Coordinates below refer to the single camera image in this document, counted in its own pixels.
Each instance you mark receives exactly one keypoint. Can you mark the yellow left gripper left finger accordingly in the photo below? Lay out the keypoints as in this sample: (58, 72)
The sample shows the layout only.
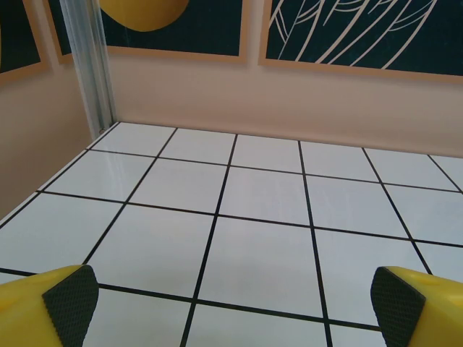
(32, 311)

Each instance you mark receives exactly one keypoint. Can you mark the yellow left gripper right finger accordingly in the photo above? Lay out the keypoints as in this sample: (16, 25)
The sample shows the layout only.
(430, 314)

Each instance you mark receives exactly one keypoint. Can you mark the aluminium corner post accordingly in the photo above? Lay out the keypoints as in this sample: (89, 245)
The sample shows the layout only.
(90, 72)

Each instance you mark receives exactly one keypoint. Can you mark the narrow yellow oval wall panel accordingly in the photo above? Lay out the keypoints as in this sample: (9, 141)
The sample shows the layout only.
(202, 29)

